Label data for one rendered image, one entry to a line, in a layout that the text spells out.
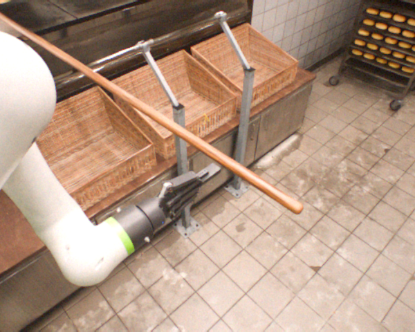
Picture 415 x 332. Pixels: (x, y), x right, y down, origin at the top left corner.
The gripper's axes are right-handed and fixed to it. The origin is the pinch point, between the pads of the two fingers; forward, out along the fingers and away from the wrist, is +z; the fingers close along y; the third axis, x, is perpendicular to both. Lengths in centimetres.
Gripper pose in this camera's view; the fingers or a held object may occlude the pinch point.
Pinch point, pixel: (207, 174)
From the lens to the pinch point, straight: 84.2
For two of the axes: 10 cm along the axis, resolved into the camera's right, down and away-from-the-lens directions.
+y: 0.0, 6.9, 7.2
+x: 6.9, 5.2, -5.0
